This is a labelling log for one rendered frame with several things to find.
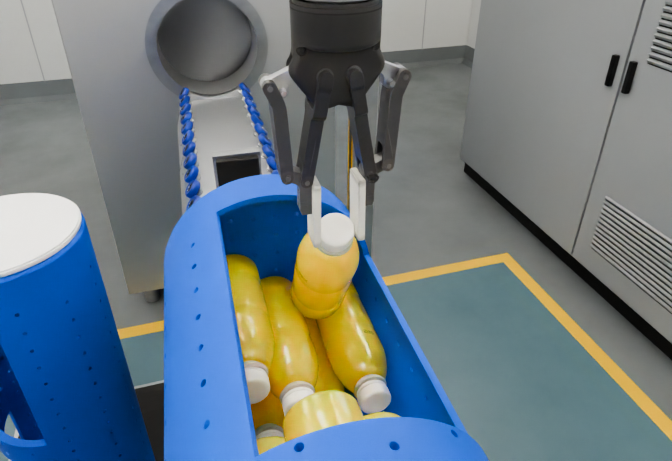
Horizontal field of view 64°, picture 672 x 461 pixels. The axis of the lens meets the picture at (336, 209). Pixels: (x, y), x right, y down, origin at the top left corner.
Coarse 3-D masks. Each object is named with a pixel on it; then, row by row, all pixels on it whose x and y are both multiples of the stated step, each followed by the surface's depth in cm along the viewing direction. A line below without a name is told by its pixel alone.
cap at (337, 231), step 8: (328, 216) 55; (336, 216) 55; (344, 216) 55; (328, 224) 55; (336, 224) 55; (344, 224) 55; (352, 224) 55; (328, 232) 54; (336, 232) 54; (344, 232) 54; (352, 232) 54; (328, 240) 54; (336, 240) 54; (344, 240) 54; (328, 248) 54; (336, 248) 54; (344, 248) 55
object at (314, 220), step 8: (312, 192) 50; (320, 192) 50; (312, 200) 51; (320, 200) 51; (312, 208) 51; (320, 208) 51; (312, 216) 52; (320, 216) 52; (312, 224) 52; (320, 224) 52; (312, 232) 53; (320, 232) 52; (312, 240) 53; (320, 240) 53
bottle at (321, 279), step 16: (304, 240) 58; (352, 240) 56; (304, 256) 58; (320, 256) 56; (336, 256) 56; (352, 256) 57; (304, 272) 59; (320, 272) 57; (336, 272) 57; (352, 272) 59; (304, 288) 62; (320, 288) 60; (336, 288) 60; (304, 304) 66; (320, 304) 65; (336, 304) 67
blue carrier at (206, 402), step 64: (256, 192) 67; (192, 256) 62; (256, 256) 77; (192, 320) 53; (384, 320) 70; (192, 384) 47; (192, 448) 42; (256, 448) 39; (320, 448) 37; (384, 448) 37; (448, 448) 39
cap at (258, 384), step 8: (248, 368) 56; (256, 368) 56; (248, 376) 55; (256, 376) 55; (264, 376) 56; (248, 384) 55; (256, 384) 55; (264, 384) 56; (248, 392) 56; (256, 392) 56; (264, 392) 56; (256, 400) 57
